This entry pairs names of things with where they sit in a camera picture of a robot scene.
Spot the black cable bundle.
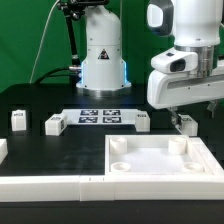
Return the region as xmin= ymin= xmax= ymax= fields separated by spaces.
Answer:
xmin=33 ymin=67 xmax=81 ymax=85

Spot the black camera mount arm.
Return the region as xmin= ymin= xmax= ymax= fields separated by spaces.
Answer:
xmin=57 ymin=0 xmax=110 ymax=85

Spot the white U-shaped obstacle fence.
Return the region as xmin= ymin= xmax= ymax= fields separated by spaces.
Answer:
xmin=0 ymin=138 xmax=224 ymax=202

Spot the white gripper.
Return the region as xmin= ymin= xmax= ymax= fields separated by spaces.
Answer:
xmin=147 ymin=70 xmax=224 ymax=125

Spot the white cable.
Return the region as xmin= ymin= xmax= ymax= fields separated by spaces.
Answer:
xmin=29 ymin=0 xmax=61 ymax=84

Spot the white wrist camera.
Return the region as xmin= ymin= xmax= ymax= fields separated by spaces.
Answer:
xmin=151 ymin=48 xmax=198 ymax=74

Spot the fiducial marker sheet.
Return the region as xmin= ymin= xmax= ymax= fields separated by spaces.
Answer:
xmin=62 ymin=109 xmax=140 ymax=125

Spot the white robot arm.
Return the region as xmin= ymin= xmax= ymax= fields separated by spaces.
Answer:
xmin=77 ymin=0 xmax=224 ymax=113

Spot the white square table top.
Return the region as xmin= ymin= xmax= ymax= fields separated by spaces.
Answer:
xmin=105 ymin=135 xmax=213 ymax=175

